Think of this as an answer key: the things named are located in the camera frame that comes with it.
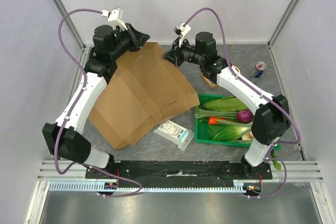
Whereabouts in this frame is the grey slotted cable duct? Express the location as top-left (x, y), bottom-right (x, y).
top-left (49, 181), bottom-right (257, 193)

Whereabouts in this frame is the purple onion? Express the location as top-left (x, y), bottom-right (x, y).
top-left (236, 110), bottom-right (254, 124)

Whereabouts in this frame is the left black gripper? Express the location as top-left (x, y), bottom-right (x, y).
top-left (110, 23), bottom-right (151, 60)

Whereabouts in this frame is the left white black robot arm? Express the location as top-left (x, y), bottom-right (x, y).
top-left (42, 23), bottom-right (150, 178)

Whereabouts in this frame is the orange carrot piece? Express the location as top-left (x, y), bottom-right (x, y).
top-left (208, 116), bottom-right (223, 125)

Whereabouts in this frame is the green bean bundle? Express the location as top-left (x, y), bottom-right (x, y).
top-left (195, 108), bottom-right (237, 122)

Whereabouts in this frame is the aluminium front rail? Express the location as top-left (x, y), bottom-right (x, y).
top-left (37, 161), bottom-right (323, 183)

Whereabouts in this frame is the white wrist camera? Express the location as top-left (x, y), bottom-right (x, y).
top-left (174, 23), bottom-right (191, 47)
top-left (101, 7), bottom-right (127, 30)

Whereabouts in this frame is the orange blue rectangular box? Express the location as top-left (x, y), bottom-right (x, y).
top-left (201, 73), bottom-right (218, 88)

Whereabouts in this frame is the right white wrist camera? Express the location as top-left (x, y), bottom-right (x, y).
top-left (174, 23), bottom-right (191, 47)

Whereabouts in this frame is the white plastic packet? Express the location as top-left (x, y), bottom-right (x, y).
top-left (154, 120), bottom-right (195, 151)

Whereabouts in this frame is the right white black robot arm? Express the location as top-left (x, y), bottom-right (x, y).
top-left (162, 32), bottom-right (291, 179)

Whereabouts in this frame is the right aluminium frame post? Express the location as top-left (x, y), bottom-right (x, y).
top-left (267, 0), bottom-right (300, 49)

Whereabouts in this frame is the leafy green vegetable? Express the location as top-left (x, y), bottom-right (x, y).
top-left (197, 97), bottom-right (253, 143)

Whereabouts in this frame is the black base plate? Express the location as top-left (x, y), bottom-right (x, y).
top-left (85, 160), bottom-right (272, 183)

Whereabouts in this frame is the aluminium frame post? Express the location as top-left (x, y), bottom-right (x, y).
top-left (267, 0), bottom-right (300, 49)
top-left (52, 0), bottom-right (86, 50)

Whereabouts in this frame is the blue silver drink can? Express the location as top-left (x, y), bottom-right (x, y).
top-left (251, 61), bottom-right (266, 79)

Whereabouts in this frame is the brown cardboard box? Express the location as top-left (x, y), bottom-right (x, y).
top-left (89, 42), bottom-right (200, 149)

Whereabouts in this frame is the green plastic tray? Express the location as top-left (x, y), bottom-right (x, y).
top-left (194, 94), bottom-right (250, 148)

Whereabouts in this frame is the left aluminium frame post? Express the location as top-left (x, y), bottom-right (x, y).
top-left (52, 0), bottom-right (86, 50)

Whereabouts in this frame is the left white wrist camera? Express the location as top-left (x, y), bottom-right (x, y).
top-left (101, 7), bottom-right (127, 30)

